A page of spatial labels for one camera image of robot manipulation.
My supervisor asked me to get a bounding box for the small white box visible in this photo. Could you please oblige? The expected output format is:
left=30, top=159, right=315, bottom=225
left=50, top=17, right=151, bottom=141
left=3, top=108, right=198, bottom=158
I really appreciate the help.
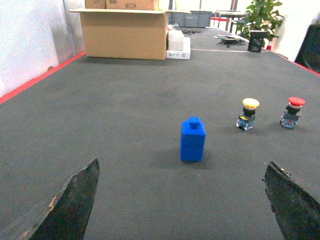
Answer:
left=168, top=30, right=185, bottom=51

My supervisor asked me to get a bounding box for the red mushroom push button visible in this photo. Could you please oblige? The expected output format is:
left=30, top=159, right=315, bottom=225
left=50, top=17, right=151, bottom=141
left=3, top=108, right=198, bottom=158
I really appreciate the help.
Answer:
left=280, top=96, right=306, bottom=129

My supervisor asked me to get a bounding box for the black device box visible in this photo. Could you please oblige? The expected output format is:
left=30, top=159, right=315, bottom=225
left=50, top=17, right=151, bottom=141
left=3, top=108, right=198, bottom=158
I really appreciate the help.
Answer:
left=247, top=30, right=268, bottom=53

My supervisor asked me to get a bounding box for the green potted plant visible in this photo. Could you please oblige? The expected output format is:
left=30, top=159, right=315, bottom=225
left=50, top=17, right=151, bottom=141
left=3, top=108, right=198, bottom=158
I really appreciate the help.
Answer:
left=236, top=0, right=285, bottom=41

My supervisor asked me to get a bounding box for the blue block part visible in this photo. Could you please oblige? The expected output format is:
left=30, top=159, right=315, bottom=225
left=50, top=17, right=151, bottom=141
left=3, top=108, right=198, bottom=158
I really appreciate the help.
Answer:
left=180, top=116, right=206, bottom=162

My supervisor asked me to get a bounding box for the yellow mushroom push button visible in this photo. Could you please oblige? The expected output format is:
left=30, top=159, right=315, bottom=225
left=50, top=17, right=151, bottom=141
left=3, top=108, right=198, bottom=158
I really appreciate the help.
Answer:
left=236, top=98, right=260, bottom=132

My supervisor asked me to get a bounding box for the grey plastic crate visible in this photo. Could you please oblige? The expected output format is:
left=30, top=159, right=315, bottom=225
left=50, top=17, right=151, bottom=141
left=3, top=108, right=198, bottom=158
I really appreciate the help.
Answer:
left=168, top=10, right=213, bottom=28

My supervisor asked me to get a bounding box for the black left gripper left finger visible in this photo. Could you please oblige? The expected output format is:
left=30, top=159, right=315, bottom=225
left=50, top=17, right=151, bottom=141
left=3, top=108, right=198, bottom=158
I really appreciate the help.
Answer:
left=24, top=158, right=100, bottom=240

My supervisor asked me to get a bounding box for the large cardboard box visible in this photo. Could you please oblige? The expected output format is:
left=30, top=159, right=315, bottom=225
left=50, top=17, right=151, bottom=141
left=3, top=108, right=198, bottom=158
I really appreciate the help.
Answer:
left=67, top=8, right=192, bottom=61

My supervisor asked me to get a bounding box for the white flat box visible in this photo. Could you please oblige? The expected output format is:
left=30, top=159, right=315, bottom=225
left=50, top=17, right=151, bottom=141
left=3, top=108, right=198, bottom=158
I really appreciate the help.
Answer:
left=166, top=37, right=191, bottom=60

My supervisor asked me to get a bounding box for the black cables pile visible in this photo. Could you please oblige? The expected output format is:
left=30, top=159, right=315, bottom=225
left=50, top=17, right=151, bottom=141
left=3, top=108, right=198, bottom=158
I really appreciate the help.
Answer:
left=213, top=34, right=247, bottom=47

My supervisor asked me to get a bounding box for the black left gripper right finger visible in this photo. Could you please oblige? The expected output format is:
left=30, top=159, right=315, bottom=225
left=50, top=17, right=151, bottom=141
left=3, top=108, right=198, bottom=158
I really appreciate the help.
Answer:
left=262, top=161, right=320, bottom=240

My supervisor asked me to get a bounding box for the upper cardboard box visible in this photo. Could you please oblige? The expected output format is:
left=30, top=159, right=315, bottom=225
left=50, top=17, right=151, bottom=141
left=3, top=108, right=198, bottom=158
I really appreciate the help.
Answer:
left=84, top=0, right=170, bottom=11

